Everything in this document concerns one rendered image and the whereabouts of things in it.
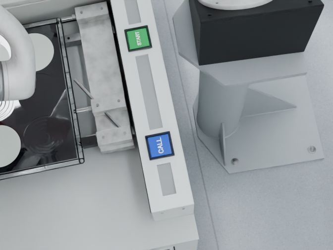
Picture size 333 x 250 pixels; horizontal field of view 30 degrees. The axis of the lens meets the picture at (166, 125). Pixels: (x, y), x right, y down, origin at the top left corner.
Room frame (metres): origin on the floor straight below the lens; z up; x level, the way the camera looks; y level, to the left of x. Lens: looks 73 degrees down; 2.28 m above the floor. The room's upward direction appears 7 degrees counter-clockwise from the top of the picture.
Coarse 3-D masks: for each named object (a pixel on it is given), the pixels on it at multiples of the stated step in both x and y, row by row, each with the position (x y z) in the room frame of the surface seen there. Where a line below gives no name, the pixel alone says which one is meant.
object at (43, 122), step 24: (48, 72) 0.58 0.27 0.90; (48, 96) 0.52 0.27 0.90; (0, 120) 0.47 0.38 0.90; (24, 120) 0.46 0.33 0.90; (48, 120) 0.46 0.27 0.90; (24, 144) 0.41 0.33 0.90; (48, 144) 0.40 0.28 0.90; (72, 144) 0.39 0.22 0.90; (0, 168) 0.36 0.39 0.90; (24, 168) 0.35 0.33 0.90
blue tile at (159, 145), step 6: (150, 138) 0.36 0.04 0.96; (156, 138) 0.36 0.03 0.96; (162, 138) 0.36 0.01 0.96; (168, 138) 0.36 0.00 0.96; (150, 144) 0.35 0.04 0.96; (156, 144) 0.35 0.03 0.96; (162, 144) 0.35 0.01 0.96; (168, 144) 0.35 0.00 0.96; (150, 150) 0.34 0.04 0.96; (156, 150) 0.34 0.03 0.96; (162, 150) 0.33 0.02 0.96; (168, 150) 0.33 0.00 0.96; (156, 156) 0.32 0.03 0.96
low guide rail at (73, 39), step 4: (112, 28) 0.69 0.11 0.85; (64, 36) 0.69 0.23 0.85; (68, 36) 0.69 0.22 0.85; (72, 36) 0.69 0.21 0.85; (76, 36) 0.68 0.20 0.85; (68, 40) 0.68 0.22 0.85; (72, 40) 0.67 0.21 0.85; (76, 40) 0.67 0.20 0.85; (80, 40) 0.67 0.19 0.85; (68, 44) 0.67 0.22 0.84; (72, 44) 0.67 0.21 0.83; (76, 44) 0.67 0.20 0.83; (80, 44) 0.67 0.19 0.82
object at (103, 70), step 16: (80, 32) 0.68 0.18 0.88; (96, 32) 0.67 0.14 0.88; (112, 32) 0.67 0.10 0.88; (96, 48) 0.63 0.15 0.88; (112, 48) 0.63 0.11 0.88; (96, 64) 0.59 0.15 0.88; (112, 64) 0.58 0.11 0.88; (96, 80) 0.55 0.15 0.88; (112, 80) 0.54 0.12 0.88; (96, 96) 0.51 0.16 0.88; (128, 144) 0.38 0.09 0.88
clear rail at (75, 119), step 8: (56, 24) 0.70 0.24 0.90; (64, 40) 0.65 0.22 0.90; (64, 48) 0.63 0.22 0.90; (64, 56) 0.61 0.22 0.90; (64, 64) 0.59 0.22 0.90; (64, 72) 0.57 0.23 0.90; (72, 88) 0.53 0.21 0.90; (72, 96) 0.51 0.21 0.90; (72, 104) 0.49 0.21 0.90; (72, 112) 0.47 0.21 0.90; (72, 120) 0.45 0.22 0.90; (80, 136) 0.41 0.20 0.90; (80, 144) 0.39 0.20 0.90; (80, 152) 0.37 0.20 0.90
